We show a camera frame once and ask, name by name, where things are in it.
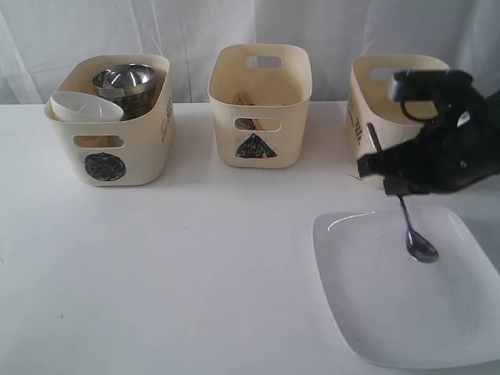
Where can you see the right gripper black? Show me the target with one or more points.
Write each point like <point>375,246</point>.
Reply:
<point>455,149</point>

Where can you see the steel spoon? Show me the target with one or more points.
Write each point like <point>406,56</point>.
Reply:
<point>416,244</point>

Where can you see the white square plate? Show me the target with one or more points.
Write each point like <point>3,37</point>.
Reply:
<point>395,311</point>

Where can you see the wooden chopstick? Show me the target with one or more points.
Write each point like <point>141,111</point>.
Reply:
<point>263,124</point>

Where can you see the steel bowl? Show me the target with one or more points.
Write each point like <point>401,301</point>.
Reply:
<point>131,86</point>

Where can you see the white round bowl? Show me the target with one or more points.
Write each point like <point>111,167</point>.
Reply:
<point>79,107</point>

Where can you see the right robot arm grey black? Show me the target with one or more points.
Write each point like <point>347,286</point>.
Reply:
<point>454,149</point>

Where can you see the cream bin with square mark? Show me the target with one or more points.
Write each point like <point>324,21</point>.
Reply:
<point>369,102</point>

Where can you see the cream bin with triangle mark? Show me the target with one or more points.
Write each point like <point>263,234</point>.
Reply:
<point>278,79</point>

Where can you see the cream bin with circle mark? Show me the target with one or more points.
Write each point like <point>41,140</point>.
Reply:
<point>123,153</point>

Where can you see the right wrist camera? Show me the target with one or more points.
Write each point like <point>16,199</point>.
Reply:
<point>416,85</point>

